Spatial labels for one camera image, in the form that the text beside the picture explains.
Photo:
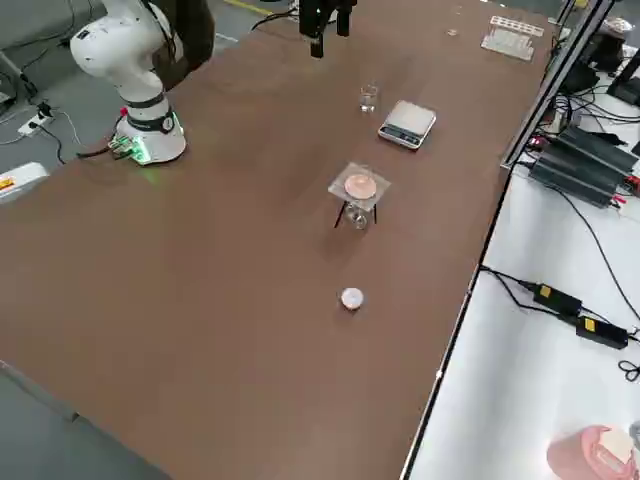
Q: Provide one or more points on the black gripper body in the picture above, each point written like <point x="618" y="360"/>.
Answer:
<point x="320" y="5"/>

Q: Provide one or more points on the small glass beaker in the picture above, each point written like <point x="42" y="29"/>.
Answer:
<point x="369" y="100"/>

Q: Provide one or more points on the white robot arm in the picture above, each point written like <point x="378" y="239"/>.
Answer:
<point x="125" y="55"/>

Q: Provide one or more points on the large glass beaker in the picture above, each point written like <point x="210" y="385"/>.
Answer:
<point x="452" y="31"/>

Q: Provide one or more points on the person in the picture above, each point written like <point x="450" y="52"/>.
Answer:
<point x="195" y="40"/>

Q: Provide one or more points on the silver digital scale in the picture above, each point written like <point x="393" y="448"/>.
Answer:
<point x="407" y="122"/>

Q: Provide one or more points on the white test tube rack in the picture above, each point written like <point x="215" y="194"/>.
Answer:
<point x="510" y="42"/>

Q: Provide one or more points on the black tripod stand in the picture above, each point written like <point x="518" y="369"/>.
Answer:
<point x="340" y="215"/>

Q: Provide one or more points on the glass alcohol lamp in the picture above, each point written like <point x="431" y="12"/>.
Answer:
<point x="357" y="218"/>

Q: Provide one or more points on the small circuit board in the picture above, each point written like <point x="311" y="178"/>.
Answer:
<point x="537" y="144"/>

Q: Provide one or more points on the black case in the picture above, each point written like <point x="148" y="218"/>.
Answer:
<point x="597" y="55"/>

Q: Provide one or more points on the small white round cap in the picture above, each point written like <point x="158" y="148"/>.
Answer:
<point x="352" y="298"/>

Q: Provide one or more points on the black finned power supply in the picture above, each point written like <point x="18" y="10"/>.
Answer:
<point x="575" y="180"/>
<point x="597" y="150"/>

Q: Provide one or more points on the black monitor stand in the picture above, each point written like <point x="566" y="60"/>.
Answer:
<point x="625" y="87"/>

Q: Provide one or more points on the white power strip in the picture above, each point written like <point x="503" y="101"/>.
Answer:
<point x="35" y="125"/>

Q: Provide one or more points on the white device with warning label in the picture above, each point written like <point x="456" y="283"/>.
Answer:
<point x="17" y="182"/>

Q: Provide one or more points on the black adapter with yellow label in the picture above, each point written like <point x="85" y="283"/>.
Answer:
<point x="557" y="298"/>
<point x="602" y="333"/>

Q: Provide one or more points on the pink round container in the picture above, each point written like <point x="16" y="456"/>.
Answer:
<point x="585" y="455"/>

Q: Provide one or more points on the aluminium frame post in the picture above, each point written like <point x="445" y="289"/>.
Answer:
<point x="551" y="90"/>

